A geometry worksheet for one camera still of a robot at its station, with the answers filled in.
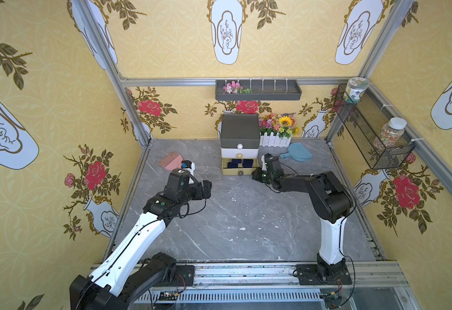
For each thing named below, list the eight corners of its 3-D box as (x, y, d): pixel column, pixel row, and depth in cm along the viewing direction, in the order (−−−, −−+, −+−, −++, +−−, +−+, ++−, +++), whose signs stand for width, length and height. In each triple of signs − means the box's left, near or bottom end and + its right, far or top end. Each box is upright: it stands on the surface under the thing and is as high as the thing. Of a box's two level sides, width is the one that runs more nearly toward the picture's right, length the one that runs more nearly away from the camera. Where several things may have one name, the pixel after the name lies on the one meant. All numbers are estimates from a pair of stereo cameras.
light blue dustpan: (281, 160, 113) (281, 157, 112) (277, 145, 121) (278, 142, 120) (311, 160, 113) (312, 157, 111) (306, 145, 121) (307, 142, 119)
